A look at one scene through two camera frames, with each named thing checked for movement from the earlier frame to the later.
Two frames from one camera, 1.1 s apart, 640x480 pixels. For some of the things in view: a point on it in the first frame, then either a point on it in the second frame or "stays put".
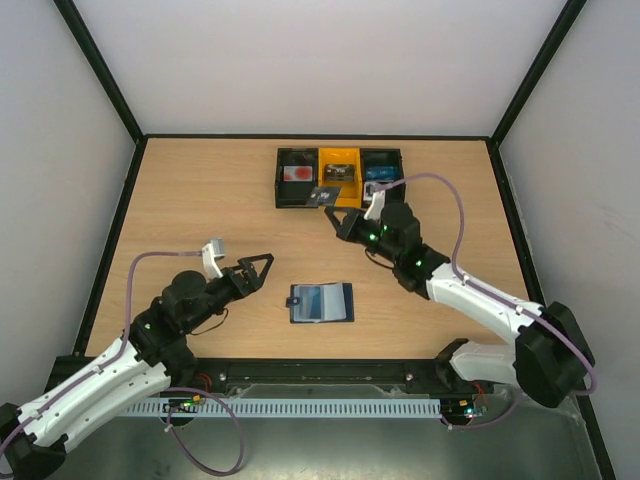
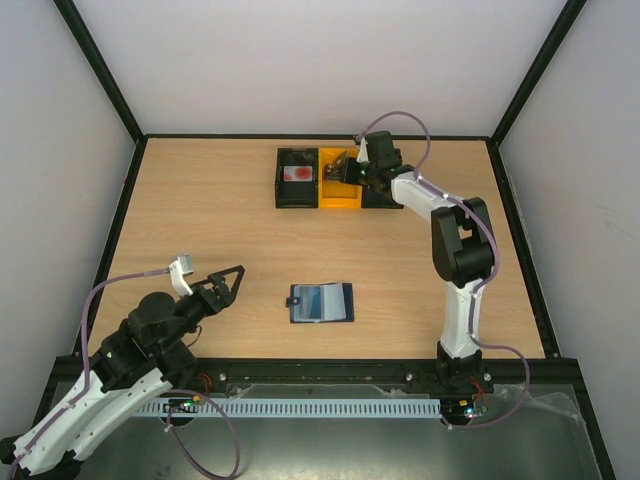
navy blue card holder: (321, 303) stays put
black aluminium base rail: (303, 375) stays put
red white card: (297, 173) stays put
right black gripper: (350, 226) -> (348, 170)
